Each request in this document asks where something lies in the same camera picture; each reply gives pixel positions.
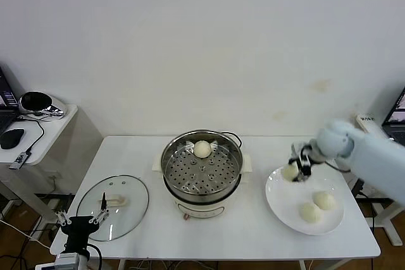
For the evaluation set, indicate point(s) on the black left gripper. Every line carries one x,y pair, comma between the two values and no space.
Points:
79,229

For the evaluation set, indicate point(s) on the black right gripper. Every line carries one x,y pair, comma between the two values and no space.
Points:
307,155

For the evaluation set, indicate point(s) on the white steamed baozi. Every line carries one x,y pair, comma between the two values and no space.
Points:
288,172
324,200
202,149
311,212

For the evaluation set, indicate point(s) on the light blue right robot arm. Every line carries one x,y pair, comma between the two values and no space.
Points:
370,156

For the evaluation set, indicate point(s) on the perforated steel steamer basket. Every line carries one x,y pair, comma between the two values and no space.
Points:
202,175

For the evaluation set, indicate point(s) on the white round plate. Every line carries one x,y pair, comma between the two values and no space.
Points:
284,200

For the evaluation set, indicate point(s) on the black hanging power adapter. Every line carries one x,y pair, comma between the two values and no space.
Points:
359,186

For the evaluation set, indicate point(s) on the white side table with label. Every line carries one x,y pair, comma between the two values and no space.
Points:
368,127

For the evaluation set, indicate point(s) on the small grey usb hub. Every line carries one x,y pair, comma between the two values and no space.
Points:
21,160

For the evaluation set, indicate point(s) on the small printed table label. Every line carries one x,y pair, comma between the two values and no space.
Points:
367,119

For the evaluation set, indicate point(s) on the white side table with mouse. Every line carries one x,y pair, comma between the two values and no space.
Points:
52,131

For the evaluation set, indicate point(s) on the black computer mouse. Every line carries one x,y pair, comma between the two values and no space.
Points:
12,138

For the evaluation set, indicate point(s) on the black laptop with white plug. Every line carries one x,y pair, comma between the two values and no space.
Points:
395,123

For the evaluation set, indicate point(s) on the chrome and black round device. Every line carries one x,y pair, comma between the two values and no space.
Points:
38,102

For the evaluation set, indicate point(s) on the black laptop beside mouse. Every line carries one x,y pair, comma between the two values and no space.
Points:
5,108

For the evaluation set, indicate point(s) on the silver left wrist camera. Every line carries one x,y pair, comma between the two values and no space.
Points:
66,260

